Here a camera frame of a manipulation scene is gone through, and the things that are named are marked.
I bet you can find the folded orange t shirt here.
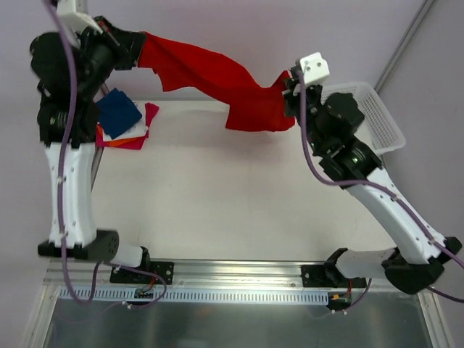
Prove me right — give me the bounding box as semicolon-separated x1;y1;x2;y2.
96;127;148;150

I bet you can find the right aluminium corner post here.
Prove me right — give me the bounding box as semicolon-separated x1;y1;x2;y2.
374;0;439;94

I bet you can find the aluminium corner post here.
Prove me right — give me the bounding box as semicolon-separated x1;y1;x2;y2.
374;0;439;94
81;0;109;193

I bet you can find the folded white t shirt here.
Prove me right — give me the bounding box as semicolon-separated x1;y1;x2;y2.
97;101;149;142

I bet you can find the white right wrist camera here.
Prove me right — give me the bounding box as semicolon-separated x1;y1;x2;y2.
290;52;330;86

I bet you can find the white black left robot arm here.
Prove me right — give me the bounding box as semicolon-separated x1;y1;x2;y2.
30;17;152;283

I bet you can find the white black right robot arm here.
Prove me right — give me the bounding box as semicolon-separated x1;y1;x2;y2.
283;68;463;294

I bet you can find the red t shirt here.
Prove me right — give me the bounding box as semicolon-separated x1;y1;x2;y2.
138;32;295;132

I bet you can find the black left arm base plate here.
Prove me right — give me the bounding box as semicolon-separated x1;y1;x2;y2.
109;260;175;285

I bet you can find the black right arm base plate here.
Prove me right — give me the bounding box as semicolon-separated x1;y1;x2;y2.
300;264;367;289

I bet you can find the left aluminium corner post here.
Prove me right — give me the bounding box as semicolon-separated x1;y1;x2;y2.
81;0;109;193

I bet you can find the white slotted cable duct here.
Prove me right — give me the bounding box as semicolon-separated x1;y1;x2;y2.
57;288;330;305

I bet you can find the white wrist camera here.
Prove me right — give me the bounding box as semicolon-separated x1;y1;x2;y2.
290;52;330;86
55;0;103;34

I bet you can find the white perforated plastic basket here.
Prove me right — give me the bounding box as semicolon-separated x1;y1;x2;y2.
321;82;406;156

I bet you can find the aluminium extrusion mounting rail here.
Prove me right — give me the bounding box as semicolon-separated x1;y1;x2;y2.
43;259;399;292

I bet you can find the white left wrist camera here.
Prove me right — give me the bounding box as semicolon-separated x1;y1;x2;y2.
55;0;103;34

